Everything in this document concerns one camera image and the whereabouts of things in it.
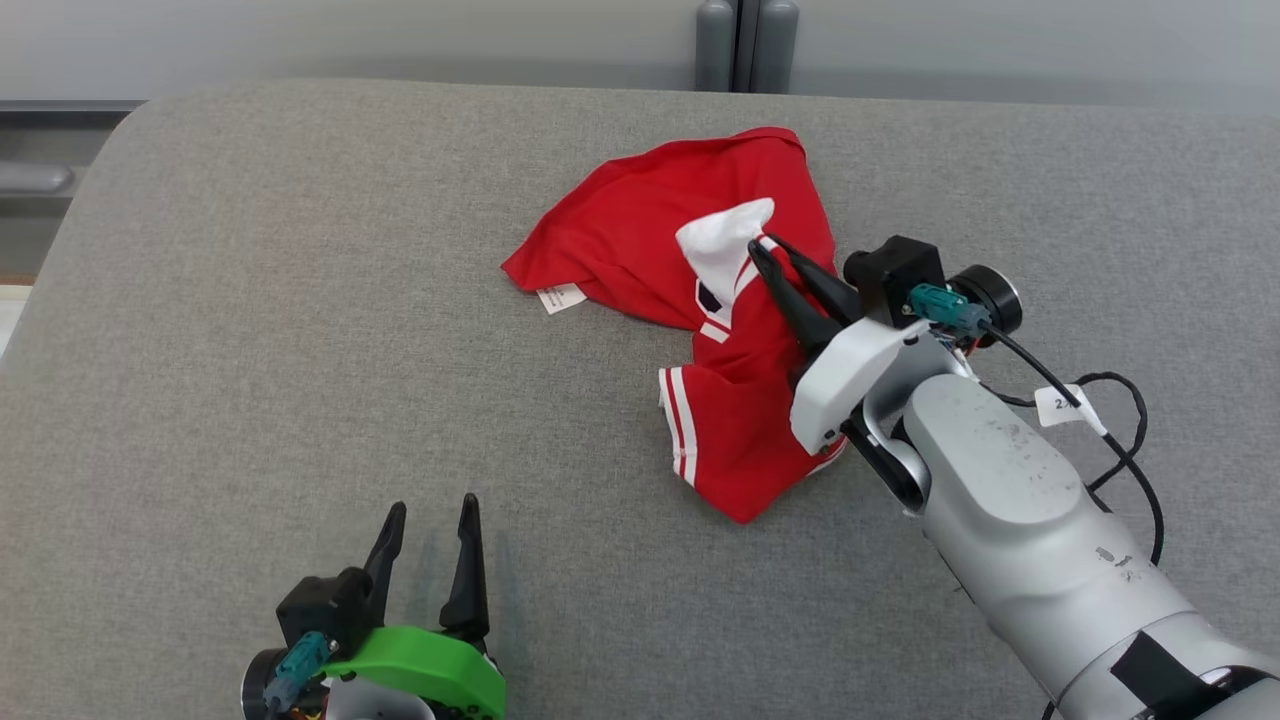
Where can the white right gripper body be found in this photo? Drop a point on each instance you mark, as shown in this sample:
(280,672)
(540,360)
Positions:
(850,375)

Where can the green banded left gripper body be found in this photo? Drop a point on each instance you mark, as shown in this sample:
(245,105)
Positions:
(430,670)

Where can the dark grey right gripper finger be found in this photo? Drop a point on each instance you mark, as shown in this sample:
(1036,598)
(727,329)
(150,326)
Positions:
(815,275)
(795,300)

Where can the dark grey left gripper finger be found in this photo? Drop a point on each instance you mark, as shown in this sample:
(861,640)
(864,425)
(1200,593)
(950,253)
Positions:
(466,580)
(385,560)

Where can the red jersey with white stripes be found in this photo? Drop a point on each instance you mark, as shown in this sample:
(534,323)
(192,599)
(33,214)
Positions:
(640,220)

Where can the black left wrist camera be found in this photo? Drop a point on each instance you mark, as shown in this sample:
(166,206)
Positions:
(325,605)

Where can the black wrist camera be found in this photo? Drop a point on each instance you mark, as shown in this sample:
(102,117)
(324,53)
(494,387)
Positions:
(325,605)
(890,270)

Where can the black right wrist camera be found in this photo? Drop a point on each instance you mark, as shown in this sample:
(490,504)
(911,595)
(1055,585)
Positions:
(890,270)

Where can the teal right camera connector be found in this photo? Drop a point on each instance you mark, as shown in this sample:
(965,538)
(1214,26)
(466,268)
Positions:
(945,305)

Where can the teal camera connector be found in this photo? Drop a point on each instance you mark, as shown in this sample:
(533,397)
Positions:
(945,305)
(300,660)

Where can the teal left camera connector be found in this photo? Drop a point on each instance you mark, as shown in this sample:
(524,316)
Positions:
(300,660)

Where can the grey partition door frame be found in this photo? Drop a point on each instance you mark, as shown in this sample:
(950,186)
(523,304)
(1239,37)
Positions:
(745,45)

